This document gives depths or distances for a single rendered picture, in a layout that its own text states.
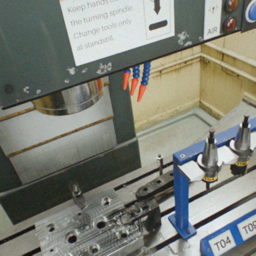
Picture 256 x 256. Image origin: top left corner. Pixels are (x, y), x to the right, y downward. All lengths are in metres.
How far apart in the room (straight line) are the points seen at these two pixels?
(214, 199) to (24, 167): 0.77
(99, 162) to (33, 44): 1.08
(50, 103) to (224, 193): 0.78
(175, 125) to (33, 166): 1.05
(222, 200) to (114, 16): 0.87
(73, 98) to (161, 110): 1.41
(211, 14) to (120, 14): 0.15
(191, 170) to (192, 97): 1.30
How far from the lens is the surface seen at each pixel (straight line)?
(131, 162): 1.50
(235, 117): 1.68
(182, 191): 0.88
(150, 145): 1.83
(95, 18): 0.39
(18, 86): 0.39
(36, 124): 1.17
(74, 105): 0.57
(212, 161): 0.78
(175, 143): 1.84
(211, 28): 0.50
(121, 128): 1.37
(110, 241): 0.94
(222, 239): 0.99
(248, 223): 1.03
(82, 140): 1.28
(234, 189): 1.17
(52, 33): 0.38
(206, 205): 1.11
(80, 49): 0.39
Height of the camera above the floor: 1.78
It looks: 37 degrees down
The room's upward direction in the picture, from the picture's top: 9 degrees counter-clockwise
